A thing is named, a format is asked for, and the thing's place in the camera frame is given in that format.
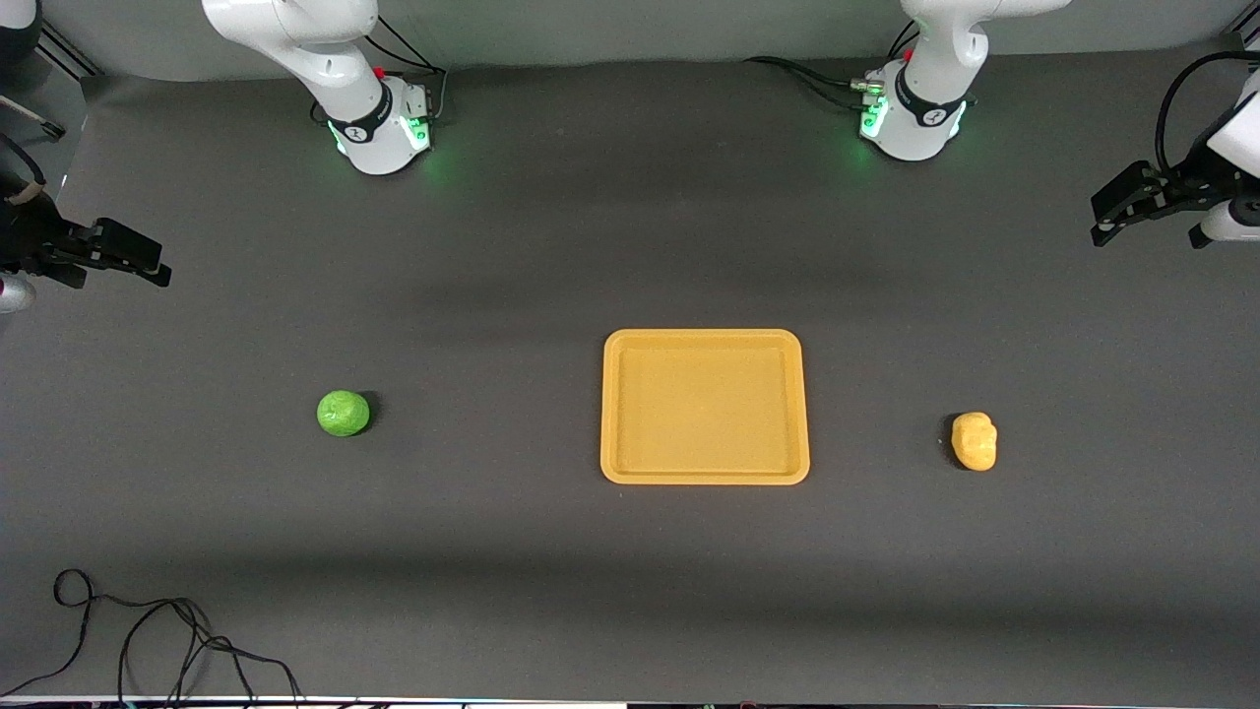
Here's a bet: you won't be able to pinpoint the green apple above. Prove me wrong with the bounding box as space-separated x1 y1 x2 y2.
316 390 372 438

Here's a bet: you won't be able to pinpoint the yellow potato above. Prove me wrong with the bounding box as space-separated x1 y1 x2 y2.
951 412 999 473

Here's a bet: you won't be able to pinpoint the orange plastic tray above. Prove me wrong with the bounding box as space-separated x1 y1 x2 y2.
600 328 811 486

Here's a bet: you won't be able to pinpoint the black right arm base cables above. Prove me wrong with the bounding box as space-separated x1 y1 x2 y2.
311 18 450 127

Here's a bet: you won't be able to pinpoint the black arm base cables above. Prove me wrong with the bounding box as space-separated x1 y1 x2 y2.
743 20 922 111
311 18 450 127

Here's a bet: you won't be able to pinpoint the thin black tangled cable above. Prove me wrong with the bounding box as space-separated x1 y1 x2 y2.
0 568 303 706

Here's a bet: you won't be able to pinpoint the black left arm base cables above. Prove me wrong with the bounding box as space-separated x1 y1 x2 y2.
743 20 922 111

